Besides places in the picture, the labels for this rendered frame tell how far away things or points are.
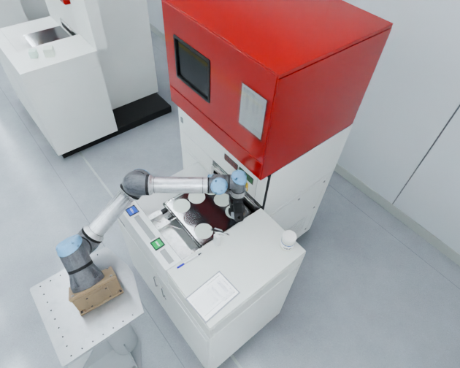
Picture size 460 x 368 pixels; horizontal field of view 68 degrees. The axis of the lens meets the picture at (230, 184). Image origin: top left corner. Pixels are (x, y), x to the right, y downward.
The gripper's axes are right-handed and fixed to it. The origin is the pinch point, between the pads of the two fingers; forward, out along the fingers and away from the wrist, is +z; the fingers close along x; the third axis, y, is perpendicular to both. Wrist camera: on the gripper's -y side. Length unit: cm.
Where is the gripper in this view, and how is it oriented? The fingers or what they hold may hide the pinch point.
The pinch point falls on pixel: (235, 219)
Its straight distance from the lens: 194.1
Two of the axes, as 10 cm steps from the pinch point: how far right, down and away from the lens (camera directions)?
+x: -9.9, 0.7, -1.2
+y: -1.3, -7.6, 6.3
